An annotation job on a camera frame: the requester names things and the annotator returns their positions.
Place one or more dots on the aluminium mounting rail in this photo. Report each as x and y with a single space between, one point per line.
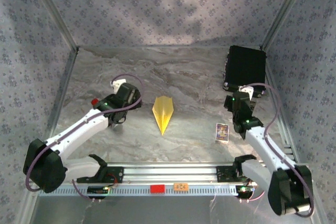
170 172

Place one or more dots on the playing card box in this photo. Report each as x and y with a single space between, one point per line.
222 132

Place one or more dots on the yellow paper sheet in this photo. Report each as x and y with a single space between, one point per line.
162 113

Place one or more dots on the aluminium frame post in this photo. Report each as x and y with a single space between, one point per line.
54 11
284 11

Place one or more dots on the aluminium table side rail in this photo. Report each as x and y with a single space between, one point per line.
60 103
286 127

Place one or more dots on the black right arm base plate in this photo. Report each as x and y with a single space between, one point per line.
225 174

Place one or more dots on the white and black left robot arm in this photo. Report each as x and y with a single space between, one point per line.
78 134

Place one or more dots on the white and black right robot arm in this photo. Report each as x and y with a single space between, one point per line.
267 153

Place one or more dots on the red label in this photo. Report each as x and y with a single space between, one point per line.
157 189

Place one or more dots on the small circuit board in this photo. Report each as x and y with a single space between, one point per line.
244 190
97 190

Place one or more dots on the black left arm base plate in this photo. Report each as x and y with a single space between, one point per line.
118 175

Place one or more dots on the black hard case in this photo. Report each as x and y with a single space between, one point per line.
245 64

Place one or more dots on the orange label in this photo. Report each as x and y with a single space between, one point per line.
181 186

